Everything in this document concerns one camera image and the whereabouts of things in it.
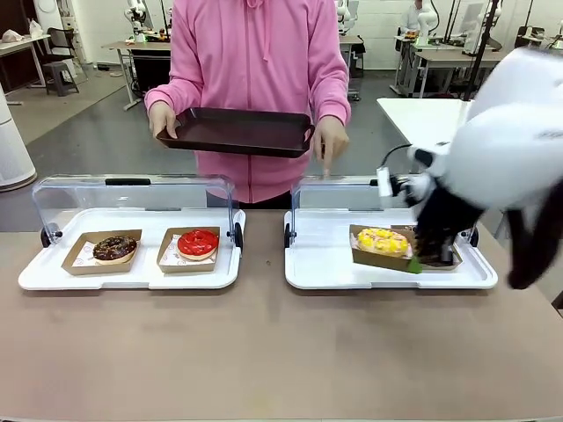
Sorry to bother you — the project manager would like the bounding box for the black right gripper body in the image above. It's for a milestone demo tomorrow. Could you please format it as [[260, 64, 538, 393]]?
[[412, 175, 486, 254]]

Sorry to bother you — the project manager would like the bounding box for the grey plastic stool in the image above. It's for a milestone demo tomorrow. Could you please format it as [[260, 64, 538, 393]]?
[[42, 61, 81, 98]]

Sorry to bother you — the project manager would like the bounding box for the dark brown serving tray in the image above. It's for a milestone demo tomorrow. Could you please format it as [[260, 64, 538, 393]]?
[[156, 106, 317, 159]]

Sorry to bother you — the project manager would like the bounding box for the person's left forearm pink sleeve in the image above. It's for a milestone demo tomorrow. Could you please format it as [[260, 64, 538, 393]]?
[[307, 78, 353, 127]]

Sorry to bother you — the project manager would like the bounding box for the person torso in pink hoodie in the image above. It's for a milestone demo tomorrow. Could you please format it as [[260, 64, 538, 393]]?
[[168, 0, 352, 210]]

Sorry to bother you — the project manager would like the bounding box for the background person in white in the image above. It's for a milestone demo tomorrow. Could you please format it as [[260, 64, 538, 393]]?
[[400, 0, 426, 34]]

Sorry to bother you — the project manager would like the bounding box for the white side table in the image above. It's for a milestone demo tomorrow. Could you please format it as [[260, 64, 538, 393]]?
[[377, 97, 477, 149]]

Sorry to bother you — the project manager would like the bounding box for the black office chair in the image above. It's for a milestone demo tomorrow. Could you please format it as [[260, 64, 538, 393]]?
[[45, 26, 90, 84]]

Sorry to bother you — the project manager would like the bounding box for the black tripod pole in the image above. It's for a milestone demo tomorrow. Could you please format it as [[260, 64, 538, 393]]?
[[462, 0, 505, 103]]

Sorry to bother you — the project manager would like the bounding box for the chocolate donut with nut bits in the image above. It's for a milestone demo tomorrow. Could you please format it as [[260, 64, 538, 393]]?
[[91, 235, 138, 266]]

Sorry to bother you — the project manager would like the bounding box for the yellow donut with sprinkles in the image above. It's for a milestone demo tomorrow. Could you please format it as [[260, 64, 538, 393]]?
[[356, 226, 411, 258]]

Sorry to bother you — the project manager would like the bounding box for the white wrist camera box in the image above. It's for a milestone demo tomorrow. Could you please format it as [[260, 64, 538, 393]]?
[[377, 166, 396, 198]]

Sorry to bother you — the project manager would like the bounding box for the wooden lab desk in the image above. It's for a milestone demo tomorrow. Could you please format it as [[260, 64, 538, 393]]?
[[101, 40, 172, 111]]

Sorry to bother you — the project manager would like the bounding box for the grey lab desk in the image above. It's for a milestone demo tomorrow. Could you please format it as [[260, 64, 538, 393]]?
[[412, 48, 507, 100]]

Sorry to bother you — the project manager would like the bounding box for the black hanging cable sleeve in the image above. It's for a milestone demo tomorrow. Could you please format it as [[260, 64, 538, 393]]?
[[504, 178, 563, 291]]

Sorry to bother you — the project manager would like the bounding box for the person's right hand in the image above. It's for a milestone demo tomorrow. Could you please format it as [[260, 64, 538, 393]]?
[[148, 105, 179, 141]]

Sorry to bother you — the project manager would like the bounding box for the white printed paper liner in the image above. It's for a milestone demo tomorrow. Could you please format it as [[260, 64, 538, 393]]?
[[165, 235, 217, 266], [72, 236, 138, 267]]

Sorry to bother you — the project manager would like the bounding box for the person's left hand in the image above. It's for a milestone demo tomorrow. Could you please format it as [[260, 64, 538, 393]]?
[[312, 118, 351, 179]]

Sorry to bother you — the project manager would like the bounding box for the black camera cable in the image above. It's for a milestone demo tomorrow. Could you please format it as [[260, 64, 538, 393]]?
[[378, 143, 413, 171]]

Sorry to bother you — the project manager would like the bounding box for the cardboard donut tray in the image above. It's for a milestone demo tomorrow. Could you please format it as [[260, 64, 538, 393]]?
[[157, 226, 222, 274], [349, 223, 421, 271], [390, 223, 464, 270], [61, 229, 143, 277]]

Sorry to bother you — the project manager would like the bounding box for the white display tray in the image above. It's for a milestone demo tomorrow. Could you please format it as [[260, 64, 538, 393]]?
[[18, 208, 246, 291], [283, 208, 500, 290]]

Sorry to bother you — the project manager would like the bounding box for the white cylindrical air purifier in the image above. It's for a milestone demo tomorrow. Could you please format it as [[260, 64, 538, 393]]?
[[0, 82, 39, 193]]

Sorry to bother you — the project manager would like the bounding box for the person's right forearm pink sleeve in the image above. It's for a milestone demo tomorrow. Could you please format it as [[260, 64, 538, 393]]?
[[144, 79, 203, 118]]

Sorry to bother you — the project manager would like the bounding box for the red glazed donut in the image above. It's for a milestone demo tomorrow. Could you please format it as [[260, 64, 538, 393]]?
[[177, 228, 220, 259]]

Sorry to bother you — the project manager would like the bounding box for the clear hinged display lid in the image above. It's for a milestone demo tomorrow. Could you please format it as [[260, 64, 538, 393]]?
[[284, 174, 480, 250], [30, 174, 245, 248]]

